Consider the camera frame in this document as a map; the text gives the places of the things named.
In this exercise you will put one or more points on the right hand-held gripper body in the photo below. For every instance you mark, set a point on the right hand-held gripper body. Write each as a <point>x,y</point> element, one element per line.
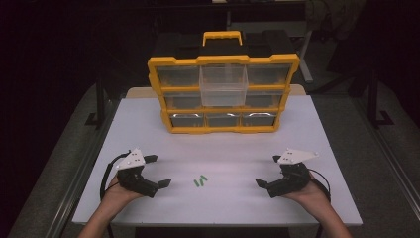
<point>290,181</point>

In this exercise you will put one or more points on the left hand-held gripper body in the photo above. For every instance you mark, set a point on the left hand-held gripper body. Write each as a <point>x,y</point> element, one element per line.
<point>135,180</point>

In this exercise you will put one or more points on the small green plastic piece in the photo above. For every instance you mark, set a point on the small green plastic piece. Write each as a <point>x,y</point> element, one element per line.
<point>197,183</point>
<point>204,178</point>
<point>200,180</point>

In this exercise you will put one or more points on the pulled-out clear plastic drawer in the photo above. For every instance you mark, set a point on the pulled-out clear plastic drawer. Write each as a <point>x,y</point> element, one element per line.
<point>223,86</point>

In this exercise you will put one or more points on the yellow black drawer organizer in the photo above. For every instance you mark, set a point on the yellow black drawer organizer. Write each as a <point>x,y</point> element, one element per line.
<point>218,59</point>

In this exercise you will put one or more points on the person's left hand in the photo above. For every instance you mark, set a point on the person's left hand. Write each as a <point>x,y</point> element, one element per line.
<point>117,198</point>

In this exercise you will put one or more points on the person's right hand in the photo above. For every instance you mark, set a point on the person's right hand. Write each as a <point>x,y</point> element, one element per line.
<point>312,198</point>

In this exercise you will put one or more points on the black metal stand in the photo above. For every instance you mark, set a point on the black metal stand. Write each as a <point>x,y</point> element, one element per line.
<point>100,105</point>
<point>373,99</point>

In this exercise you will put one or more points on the set of closed clear drawers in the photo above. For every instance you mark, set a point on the set of closed clear drawers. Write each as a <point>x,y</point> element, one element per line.
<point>178,76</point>

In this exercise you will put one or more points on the white metal table leg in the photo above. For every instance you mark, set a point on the white metal table leg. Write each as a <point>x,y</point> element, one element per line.
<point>305,56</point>

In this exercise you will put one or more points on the aluminium rail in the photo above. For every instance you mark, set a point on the aluminium rail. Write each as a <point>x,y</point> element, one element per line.
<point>76,185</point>
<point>396,172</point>

